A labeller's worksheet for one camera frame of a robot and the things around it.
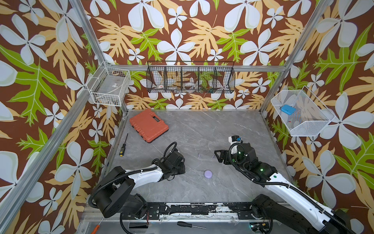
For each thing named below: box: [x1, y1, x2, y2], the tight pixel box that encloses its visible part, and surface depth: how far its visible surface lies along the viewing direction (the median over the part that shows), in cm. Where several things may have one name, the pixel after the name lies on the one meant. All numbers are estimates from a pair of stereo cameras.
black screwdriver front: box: [176, 221, 207, 230], surface depth 72 cm
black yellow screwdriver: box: [119, 133, 129, 157], surface depth 97 cm
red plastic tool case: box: [129, 108, 169, 144], surface depth 106 cm
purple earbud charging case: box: [203, 169, 213, 179], surface depth 88 cm
